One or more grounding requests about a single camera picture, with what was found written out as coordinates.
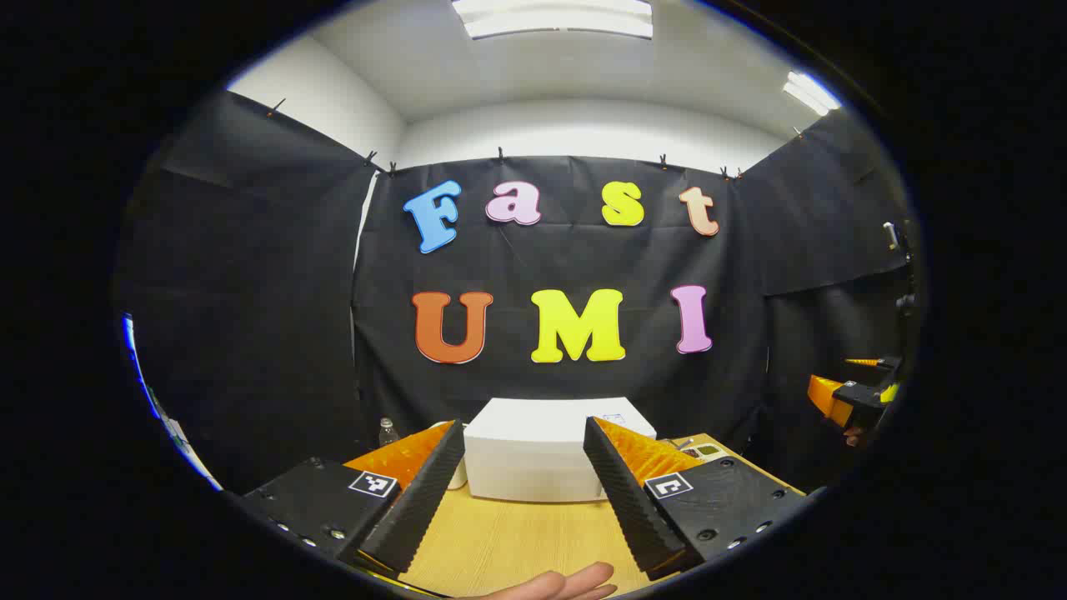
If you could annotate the clear plastic water bottle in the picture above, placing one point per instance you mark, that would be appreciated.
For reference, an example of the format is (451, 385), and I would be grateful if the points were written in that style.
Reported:
(388, 433)

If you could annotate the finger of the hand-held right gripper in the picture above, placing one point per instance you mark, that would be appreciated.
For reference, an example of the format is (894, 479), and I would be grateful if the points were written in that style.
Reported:
(871, 362)
(859, 400)

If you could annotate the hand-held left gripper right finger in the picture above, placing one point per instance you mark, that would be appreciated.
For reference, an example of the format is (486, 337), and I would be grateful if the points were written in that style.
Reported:
(625, 500)

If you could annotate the white divided dish with grains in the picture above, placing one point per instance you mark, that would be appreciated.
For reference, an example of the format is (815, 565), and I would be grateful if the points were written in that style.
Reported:
(708, 452)

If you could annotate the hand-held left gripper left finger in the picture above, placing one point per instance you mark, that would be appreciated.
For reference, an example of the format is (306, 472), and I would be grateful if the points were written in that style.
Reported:
(425, 500)

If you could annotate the ceiling light panel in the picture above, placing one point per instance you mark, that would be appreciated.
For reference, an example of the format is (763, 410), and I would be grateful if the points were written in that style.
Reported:
(810, 92)
(554, 17)

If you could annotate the black backdrop cloth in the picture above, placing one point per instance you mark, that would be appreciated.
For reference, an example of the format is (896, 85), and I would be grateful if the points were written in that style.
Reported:
(250, 292)

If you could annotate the white toaster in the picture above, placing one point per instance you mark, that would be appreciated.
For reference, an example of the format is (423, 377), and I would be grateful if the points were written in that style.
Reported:
(458, 473)

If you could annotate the white microwave oven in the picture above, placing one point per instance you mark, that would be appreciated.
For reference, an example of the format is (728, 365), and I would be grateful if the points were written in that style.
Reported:
(533, 446)

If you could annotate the black stand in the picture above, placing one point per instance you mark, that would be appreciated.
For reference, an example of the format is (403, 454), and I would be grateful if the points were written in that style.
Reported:
(904, 283)

